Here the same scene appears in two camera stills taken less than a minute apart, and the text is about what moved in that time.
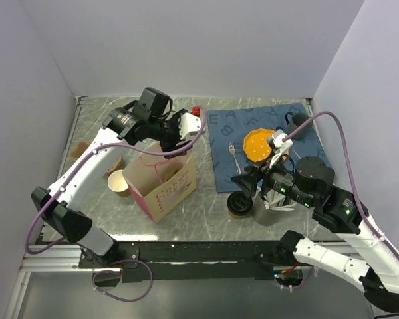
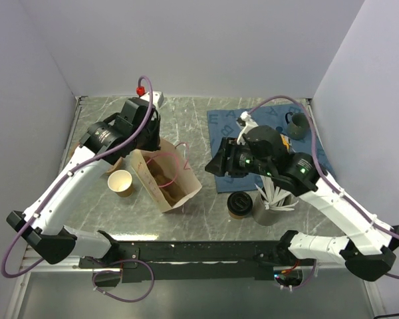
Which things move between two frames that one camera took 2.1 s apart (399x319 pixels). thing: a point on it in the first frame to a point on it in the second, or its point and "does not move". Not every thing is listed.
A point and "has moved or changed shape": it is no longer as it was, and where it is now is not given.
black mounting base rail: [154, 261] does not move
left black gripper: [172, 147] to [154, 145]
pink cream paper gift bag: [159, 183] has moved or changed shape
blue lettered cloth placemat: [227, 127] does not move
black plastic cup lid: [239, 203] does not move
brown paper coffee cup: [236, 216] does not move
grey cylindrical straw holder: [266, 216] does not move
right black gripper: [246, 182] to [229, 147]
